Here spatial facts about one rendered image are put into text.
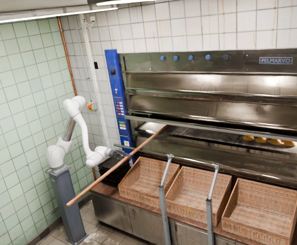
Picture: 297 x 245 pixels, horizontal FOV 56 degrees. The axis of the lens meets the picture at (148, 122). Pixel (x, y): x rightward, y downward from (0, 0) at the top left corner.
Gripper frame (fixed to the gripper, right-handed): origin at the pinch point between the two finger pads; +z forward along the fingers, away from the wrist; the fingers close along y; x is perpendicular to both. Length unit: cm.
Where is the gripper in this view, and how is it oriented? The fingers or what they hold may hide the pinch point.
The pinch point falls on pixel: (127, 156)
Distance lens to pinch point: 280.7
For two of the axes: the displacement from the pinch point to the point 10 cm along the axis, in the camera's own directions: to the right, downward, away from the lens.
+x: -5.4, 3.8, -7.5
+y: 1.2, 9.2, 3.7
